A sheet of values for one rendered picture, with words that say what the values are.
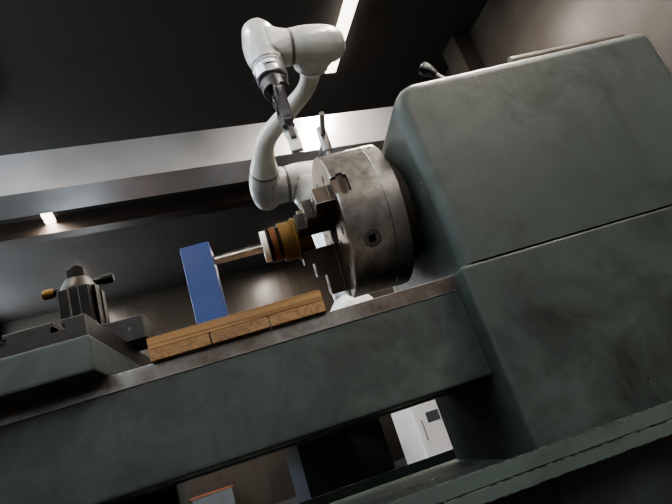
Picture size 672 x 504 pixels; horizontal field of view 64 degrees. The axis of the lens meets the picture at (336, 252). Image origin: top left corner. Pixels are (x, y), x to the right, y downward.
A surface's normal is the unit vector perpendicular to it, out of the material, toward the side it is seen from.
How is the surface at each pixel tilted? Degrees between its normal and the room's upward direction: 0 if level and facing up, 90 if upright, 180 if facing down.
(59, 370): 90
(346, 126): 90
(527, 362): 90
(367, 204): 101
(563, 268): 90
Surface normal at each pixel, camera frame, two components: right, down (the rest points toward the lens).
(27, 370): 0.06, -0.36
